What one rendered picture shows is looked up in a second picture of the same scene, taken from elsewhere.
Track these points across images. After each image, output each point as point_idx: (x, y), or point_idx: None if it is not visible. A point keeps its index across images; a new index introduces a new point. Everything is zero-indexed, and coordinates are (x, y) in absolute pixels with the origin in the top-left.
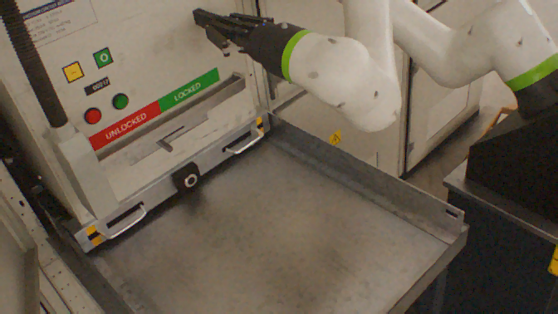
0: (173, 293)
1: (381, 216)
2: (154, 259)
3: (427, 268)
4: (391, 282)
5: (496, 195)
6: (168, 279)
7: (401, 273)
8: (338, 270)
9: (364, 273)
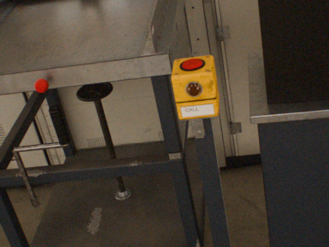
0: (11, 26)
1: (139, 32)
2: (27, 12)
3: (110, 59)
4: (85, 57)
5: (263, 71)
6: (18, 21)
7: (96, 56)
8: (76, 44)
9: (82, 49)
